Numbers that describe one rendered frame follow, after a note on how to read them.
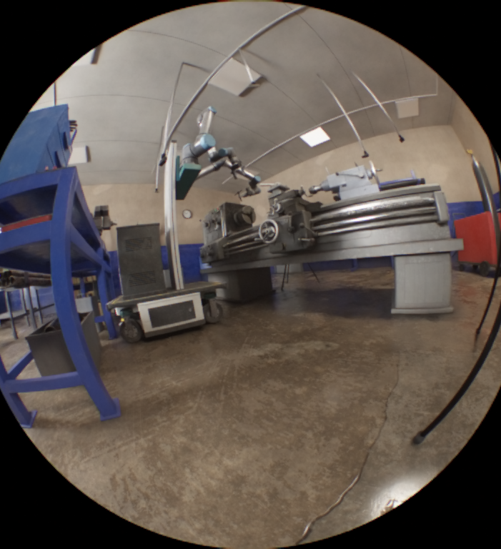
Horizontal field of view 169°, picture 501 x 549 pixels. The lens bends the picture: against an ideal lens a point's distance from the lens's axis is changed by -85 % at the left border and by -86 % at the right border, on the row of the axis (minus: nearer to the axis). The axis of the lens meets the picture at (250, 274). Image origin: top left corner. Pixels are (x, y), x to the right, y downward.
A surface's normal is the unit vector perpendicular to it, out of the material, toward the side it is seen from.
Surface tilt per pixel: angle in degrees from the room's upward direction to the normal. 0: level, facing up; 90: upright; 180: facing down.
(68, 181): 90
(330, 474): 0
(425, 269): 90
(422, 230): 90
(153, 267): 90
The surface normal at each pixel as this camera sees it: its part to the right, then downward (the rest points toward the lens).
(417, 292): -0.73, 0.14
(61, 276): 0.67, -0.04
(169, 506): -0.13, -0.99
